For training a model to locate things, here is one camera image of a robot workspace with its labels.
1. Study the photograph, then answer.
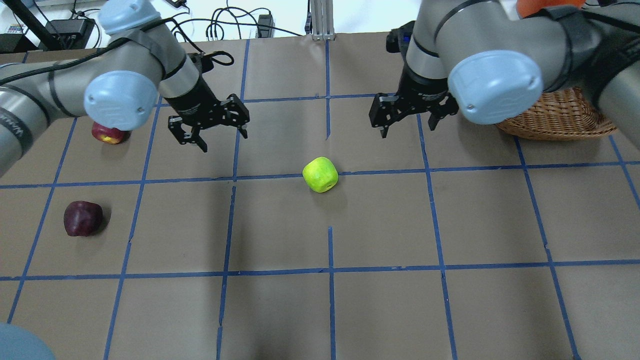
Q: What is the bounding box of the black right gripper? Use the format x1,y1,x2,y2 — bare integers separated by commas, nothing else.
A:
369,67,459,139

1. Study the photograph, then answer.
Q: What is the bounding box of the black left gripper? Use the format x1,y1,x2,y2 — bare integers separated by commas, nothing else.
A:
167,80,250,153

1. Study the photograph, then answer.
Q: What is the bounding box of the red yellow apple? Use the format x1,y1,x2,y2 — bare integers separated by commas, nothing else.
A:
91,121,131,145

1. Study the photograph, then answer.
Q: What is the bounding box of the green apple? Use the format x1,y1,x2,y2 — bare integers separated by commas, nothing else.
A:
302,156,339,194

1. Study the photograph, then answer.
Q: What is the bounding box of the dark red apple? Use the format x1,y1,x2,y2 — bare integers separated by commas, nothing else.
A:
62,200,104,237

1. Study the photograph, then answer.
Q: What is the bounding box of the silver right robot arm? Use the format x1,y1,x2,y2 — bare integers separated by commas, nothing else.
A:
369,0,639,146

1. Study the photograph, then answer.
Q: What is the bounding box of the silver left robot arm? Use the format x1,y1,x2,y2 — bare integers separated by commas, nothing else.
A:
0,0,250,174

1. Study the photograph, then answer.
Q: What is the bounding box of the wicker basket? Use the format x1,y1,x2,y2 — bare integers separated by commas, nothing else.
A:
495,87,618,142

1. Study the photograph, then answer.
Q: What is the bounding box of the orange object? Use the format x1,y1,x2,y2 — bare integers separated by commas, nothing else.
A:
515,0,586,19

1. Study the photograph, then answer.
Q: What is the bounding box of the black power adapter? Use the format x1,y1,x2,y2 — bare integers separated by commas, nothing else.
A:
45,18,96,50

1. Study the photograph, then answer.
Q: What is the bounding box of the aluminium frame post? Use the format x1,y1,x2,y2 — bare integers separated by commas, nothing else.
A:
306,0,335,41

